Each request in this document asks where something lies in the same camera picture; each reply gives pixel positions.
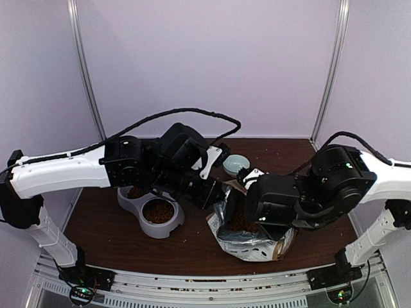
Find aluminium frame post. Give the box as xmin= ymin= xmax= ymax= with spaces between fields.
xmin=310 ymin=0 xmax=350 ymax=146
xmin=67 ymin=0 xmax=107 ymax=140

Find right aluminium frame post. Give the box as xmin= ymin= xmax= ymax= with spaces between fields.
xmin=310 ymin=0 xmax=350 ymax=146

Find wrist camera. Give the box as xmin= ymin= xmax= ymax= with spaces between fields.
xmin=233 ymin=168 xmax=266 ymax=195
xmin=191 ymin=142 xmax=231 ymax=180

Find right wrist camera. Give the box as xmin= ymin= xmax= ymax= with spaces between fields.
xmin=233 ymin=168 xmax=266 ymax=195

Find dog food bag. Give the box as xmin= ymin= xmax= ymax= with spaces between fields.
xmin=206 ymin=180 xmax=297 ymax=262

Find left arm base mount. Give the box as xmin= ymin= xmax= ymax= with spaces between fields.
xmin=57 ymin=266 xmax=115 ymax=291

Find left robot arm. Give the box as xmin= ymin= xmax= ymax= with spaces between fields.
xmin=1 ymin=123 xmax=230 ymax=285

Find front aluminium rail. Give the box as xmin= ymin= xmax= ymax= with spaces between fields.
xmin=31 ymin=253 xmax=386 ymax=308

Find grey double pet feeder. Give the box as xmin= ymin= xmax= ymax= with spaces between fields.
xmin=117 ymin=186 xmax=185 ymax=239

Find light green ceramic bowl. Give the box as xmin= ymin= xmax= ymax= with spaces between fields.
xmin=223 ymin=154 xmax=250 ymax=177

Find left aluminium frame post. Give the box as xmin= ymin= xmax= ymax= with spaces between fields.
xmin=67 ymin=0 xmax=107 ymax=140

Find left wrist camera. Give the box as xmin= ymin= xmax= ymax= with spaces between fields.
xmin=191 ymin=142 xmax=231 ymax=180

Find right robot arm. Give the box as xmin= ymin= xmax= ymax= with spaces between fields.
xmin=237 ymin=132 xmax=410 ymax=284

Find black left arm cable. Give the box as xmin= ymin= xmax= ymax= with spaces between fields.
xmin=0 ymin=107 xmax=242 ymax=176

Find steel bowl in feeder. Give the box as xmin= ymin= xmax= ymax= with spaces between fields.
xmin=143 ymin=199 xmax=175 ymax=225

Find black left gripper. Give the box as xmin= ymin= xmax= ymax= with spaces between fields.
xmin=149 ymin=166 xmax=226 ymax=212

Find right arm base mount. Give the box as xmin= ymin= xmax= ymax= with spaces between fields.
xmin=306 ymin=264 xmax=362 ymax=290

